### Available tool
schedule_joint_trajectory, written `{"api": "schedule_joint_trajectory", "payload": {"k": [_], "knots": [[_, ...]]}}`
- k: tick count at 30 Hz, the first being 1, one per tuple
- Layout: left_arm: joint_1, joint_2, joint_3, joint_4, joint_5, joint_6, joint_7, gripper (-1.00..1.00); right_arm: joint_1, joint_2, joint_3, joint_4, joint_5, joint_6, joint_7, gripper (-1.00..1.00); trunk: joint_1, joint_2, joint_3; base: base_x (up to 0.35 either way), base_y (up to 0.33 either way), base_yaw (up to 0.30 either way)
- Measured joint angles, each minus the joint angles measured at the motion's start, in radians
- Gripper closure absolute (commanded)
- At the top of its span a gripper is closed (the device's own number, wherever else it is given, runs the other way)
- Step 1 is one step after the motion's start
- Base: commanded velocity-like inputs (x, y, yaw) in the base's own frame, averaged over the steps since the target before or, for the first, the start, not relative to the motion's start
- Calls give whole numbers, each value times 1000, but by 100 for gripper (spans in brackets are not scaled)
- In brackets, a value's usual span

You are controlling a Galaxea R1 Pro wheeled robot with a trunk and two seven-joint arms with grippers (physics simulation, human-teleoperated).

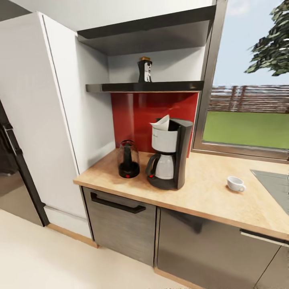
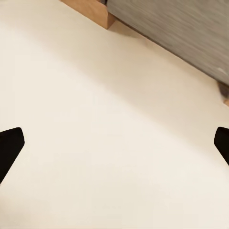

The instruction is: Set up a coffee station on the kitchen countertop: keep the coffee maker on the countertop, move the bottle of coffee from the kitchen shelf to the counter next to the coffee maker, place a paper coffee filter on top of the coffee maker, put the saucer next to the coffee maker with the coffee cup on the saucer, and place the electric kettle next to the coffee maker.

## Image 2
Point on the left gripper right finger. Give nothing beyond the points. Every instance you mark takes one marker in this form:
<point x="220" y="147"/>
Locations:
<point x="221" y="141"/>

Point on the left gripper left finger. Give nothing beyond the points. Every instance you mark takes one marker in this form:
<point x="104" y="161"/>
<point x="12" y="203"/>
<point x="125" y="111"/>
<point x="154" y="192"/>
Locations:
<point x="11" y="143"/>

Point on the dishwasher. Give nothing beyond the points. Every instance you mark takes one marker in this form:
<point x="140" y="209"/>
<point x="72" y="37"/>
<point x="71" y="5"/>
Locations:
<point x="195" y="30"/>

